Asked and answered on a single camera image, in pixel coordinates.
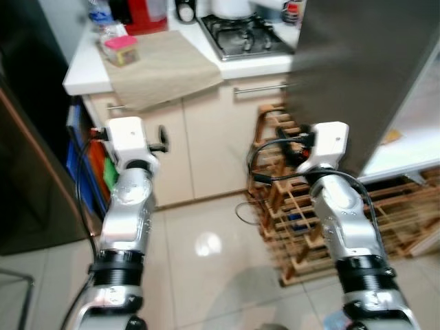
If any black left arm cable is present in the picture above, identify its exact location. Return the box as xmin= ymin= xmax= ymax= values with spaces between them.
xmin=74 ymin=134 xmax=111 ymax=238

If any white shelved cabinet interior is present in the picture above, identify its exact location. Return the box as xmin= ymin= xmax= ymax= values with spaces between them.
xmin=357 ymin=41 xmax=440 ymax=183

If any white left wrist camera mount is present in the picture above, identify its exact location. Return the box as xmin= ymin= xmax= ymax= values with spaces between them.
xmin=105 ymin=117 xmax=162 ymax=173

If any yellow packet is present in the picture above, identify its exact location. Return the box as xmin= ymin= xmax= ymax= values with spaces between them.
xmin=382 ymin=129 xmax=403 ymax=145

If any green flat board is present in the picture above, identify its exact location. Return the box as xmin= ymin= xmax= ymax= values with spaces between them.
xmin=103 ymin=164 xmax=119 ymax=192

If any thin black floor cable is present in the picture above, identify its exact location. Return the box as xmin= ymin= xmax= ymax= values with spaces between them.
xmin=235 ymin=201 xmax=259 ymax=226

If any clear plastic water bottle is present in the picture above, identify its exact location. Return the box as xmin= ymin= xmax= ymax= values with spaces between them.
xmin=87 ymin=0 xmax=130 ymax=41

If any orange flat board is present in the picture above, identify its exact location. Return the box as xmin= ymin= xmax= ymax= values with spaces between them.
xmin=89 ymin=155 xmax=109 ymax=200

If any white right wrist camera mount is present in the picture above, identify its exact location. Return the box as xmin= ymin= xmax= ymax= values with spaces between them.
xmin=296 ymin=122 xmax=350 ymax=181

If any pink lid food container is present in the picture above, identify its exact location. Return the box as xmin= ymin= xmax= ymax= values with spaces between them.
xmin=103 ymin=36 xmax=140 ymax=67

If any grey door panel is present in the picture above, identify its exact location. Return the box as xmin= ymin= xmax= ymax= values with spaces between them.
xmin=283 ymin=0 xmax=440 ymax=178

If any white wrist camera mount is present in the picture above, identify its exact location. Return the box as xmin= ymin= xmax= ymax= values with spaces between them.
xmin=105 ymin=117 xmax=162 ymax=173
xmin=296 ymin=122 xmax=350 ymax=181

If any steel gas stove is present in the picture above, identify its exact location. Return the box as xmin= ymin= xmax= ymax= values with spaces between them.
xmin=199 ymin=12 xmax=298 ymax=63

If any beige kitchen cabinet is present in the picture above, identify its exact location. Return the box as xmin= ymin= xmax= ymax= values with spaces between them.
xmin=82 ymin=74 xmax=289 ymax=207

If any red and white can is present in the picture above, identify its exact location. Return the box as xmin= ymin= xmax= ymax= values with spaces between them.
xmin=282 ymin=0 xmax=303 ymax=25

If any red coffee machine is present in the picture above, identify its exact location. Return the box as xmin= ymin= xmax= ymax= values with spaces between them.
xmin=110 ymin=0 xmax=169 ymax=35

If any white cooking pot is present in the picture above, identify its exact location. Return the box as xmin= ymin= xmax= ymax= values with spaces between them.
xmin=210 ymin=0 xmax=256 ymax=20

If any wooden wine rack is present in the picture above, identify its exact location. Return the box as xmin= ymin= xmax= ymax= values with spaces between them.
xmin=247 ymin=103 xmax=440 ymax=286

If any beige woven cloth mat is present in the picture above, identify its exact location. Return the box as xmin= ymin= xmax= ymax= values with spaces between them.
xmin=102 ymin=30 xmax=226 ymax=112

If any blue flat board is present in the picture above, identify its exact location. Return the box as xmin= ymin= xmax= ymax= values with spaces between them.
xmin=65 ymin=103 xmax=91 ymax=204

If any dark stainless steel fridge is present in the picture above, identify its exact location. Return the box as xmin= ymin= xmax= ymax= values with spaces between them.
xmin=0 ymin=0 xmax=94 ymax=256

